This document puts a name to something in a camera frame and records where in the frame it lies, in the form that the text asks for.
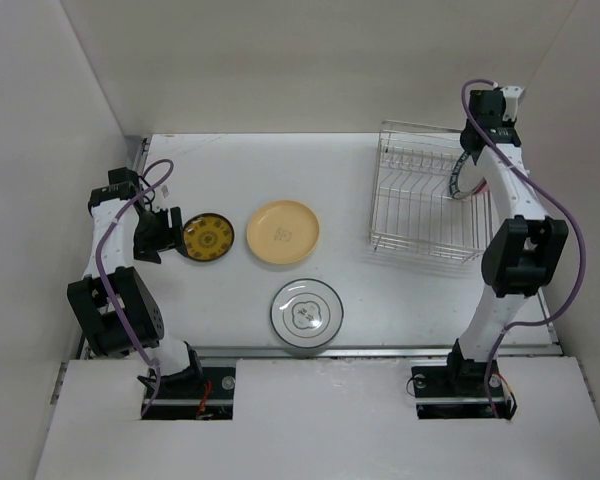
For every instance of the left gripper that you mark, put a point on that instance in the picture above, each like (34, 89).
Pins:
(170, 237)

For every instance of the green rimmed white plate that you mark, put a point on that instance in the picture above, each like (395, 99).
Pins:
(454, 190)

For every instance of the small brown plate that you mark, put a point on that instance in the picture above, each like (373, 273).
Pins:
(207, 237)

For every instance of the wire dish rack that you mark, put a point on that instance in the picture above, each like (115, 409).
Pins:
(412, 211)

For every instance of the yellow wooden plate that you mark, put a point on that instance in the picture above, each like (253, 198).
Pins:
(283, 232)

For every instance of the white patterned plate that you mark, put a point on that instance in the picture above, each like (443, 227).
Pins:
(307, 313)

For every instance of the pink rimmed plate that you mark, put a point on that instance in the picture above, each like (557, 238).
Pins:
(480, 187)

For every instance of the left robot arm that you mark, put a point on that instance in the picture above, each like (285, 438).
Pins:
(166, 356)

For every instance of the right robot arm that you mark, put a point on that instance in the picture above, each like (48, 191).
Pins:
(523, 254)

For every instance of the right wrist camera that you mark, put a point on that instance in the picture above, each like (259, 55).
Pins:
(512, 96)

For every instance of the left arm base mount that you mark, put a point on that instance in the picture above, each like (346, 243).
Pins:
(208, 396)

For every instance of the front aluminium rail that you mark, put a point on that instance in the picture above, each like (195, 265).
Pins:
(549, 350)

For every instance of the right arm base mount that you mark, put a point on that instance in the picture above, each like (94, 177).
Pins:
(443, 392)

